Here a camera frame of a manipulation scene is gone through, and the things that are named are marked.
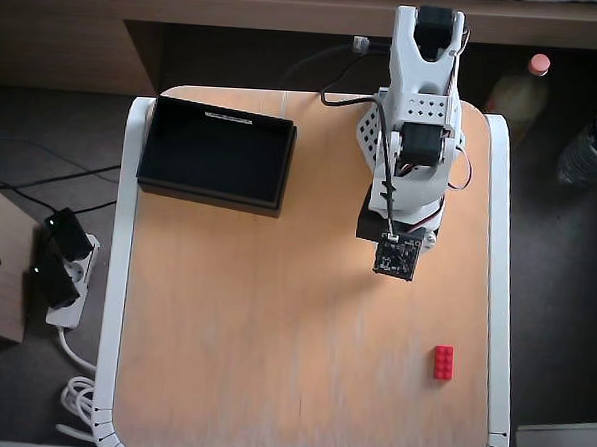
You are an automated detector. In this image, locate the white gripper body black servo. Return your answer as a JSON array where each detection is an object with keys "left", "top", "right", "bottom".
[{"left": 355, "top": 161, "right": 449, "bottom": 253}]

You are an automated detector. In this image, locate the red lego block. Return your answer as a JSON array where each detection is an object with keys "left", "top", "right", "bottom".
[{"left": 432, "top": 343, "right": 457, "bottom": 382}]

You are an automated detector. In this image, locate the black rectangular bin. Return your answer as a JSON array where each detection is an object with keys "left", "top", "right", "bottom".
[{"left": 134, "top": 93, "right": 301, "bottom": 221}]

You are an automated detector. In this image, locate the yellow bottle pink cap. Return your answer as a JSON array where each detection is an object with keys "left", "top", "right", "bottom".
[{"left": 481, "top": 50, "right": 555, "bottom": 144}]

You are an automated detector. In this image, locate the clear plastic water bottle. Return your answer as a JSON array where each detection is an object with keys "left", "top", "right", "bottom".
[{"left": 554, "top": 94, "right": 597, "bottom": 189}]

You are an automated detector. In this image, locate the white power strip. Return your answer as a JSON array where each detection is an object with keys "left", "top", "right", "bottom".
[{"left": 44, "top": 231, "right": 102, "bottom": 330}]

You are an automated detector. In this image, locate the black power adapter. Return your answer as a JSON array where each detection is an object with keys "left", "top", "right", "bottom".
[
  {"left": 40, "top": 206, "right": 95, "bottom": 262},
  {"left": 25, "top": 253, "right": 83, "bottom": 310}
]

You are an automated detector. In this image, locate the black wrist camera circuit board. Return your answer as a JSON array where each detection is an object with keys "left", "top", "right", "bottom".
[{"left": 372, "top": 226, "right": 425, "bottom": 284}]

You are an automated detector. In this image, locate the red white servo wire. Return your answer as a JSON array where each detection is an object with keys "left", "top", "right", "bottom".
[{"left": 444, "top": 140, "right": 476, "bottom": 192}]

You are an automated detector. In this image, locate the black camera cable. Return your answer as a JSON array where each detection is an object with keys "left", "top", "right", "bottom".
[{"left": 311, "top": 36, "right": 407, "bottom": 239}]

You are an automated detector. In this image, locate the black cable with white plug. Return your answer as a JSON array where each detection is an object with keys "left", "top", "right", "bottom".
[{"left": 280, "top": 30, "right": 393, "bottom": 89}]

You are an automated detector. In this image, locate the white table frame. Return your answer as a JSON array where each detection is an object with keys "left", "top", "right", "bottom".
[{"left": 88, "top": 91, "right": 529, "bottom": 447}]

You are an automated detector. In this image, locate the thin black floor cable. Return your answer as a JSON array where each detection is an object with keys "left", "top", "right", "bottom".
[{"left": 0, "top": 158, "right": 122, "bottom": 196}]

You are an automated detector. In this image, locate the white power cord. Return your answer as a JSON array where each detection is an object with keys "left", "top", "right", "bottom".
[{"left": 51, "top": 323, "right": 102, "bottom": 445}]

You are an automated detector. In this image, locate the brown wooden bed frame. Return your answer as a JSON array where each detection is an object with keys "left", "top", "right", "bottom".
[{"left": 0, "top": 0, "right": 597, "bottom": 121}]

